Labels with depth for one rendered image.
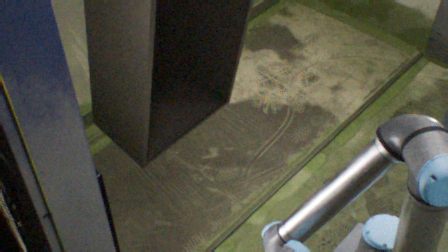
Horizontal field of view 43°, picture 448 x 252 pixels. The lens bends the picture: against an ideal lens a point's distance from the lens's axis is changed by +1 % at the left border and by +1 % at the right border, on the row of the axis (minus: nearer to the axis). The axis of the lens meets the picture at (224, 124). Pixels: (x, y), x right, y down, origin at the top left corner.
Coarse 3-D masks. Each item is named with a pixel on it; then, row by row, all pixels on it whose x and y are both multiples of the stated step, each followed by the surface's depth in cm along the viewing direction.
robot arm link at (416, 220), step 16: (432, 128) 132; (416, 144) 131; (432, 144) 128; (416, 160) 129; (432, 160) 126; (416, 176) 129; (432, 176) 124; (416, 192) 132; (432, 192) 126; (416, 208) 136; (432, 208) 133; (400, 224) 147; (416, 224) 140; (432, 224) 138; (400, 240) 150; (416, 240) 144; (432, 240) 143
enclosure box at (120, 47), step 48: (96, 0) 200; (144, 0) 179; (192, 0) 263; (240, 0) 239; (96, 48) 222; (144, 48) 196; (192, 48) 285; (240, 48) 255; (96, 96) 248; (144, 96) 216; (192, 96) 287; (144, 144) 242
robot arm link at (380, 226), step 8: (376, 216) 185; (384, 216) 185; (392, 216) 186; (368, 224) 182; (376, 224) 182; (384, 224) 182; (392, 224) 182; (368, 232) 181; (376, 232) 180; (384, 232) 180; (392, 232) 180; (360, 240) 187; (368, 240) 179; (376, 240) 177; (384, 240) 177; (392, 240) 177; (360, 248) 187; (368, 248) 181; (376, 248) 177; (384, 248) 176; (392, 248) 175
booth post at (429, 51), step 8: (440, 8) 357; (440, 16) 360; (440, 24) 364; (432, 32) 371; (440, 32) 367; (432, 40) 374; (440, 40) 370; (432, 48) 377; (440, 48) 373; (424, 56) 385; (432, 56) 381; (440, 56) 376; (440, 64) 380
